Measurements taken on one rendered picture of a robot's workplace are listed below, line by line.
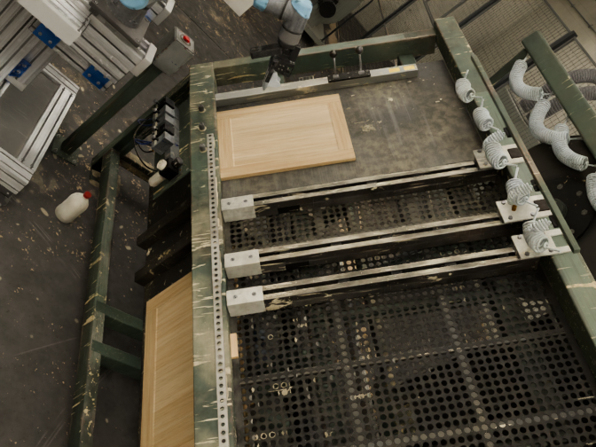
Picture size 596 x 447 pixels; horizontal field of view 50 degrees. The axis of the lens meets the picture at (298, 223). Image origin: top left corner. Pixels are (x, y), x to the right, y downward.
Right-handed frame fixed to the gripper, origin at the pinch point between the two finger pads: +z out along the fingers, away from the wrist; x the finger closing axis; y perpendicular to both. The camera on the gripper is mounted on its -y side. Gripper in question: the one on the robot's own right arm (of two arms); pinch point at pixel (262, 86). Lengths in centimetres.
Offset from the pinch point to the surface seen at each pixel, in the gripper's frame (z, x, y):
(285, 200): 32.5, -19.8, 21.4
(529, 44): -24, 92, 130
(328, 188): 24.5, -14.5, 36.3
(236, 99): 37, 51, -2
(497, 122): -14, 11, 95
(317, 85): 19, 55, 31
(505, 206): -5, -34, 92
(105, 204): 105, 31, -46
